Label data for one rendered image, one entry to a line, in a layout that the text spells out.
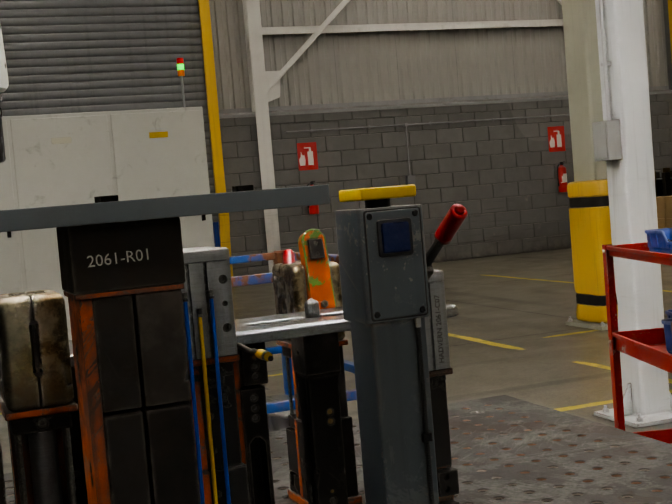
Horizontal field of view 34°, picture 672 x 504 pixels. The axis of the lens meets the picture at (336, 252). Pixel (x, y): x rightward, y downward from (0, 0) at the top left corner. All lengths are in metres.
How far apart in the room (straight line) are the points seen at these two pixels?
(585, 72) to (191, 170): 3.36
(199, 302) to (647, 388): 4.22
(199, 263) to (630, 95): 4.15
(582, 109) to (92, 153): 3.94
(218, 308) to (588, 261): 7.28
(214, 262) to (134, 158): 8.12
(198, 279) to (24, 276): 8.02
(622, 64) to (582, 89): 3.25
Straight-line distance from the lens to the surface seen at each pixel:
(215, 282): 1.16
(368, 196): 1.05
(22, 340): 1.14
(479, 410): 2.23
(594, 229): 8.28
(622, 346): 3.86
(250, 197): 0.97
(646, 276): 5.20
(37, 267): 9.15
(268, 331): 1.31
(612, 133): 5.13
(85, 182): 9.20
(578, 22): 8.45
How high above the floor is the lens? 1.16
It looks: 3 degrees down
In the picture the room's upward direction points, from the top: 5 degrees counter-clockwise
